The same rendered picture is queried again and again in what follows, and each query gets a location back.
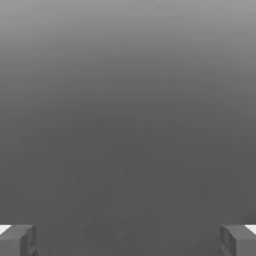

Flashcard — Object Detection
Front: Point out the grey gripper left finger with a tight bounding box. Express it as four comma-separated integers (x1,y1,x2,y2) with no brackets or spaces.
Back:
0,223,38,256

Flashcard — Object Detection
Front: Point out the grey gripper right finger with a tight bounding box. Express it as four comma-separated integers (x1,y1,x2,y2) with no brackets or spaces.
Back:
219,224,256,256

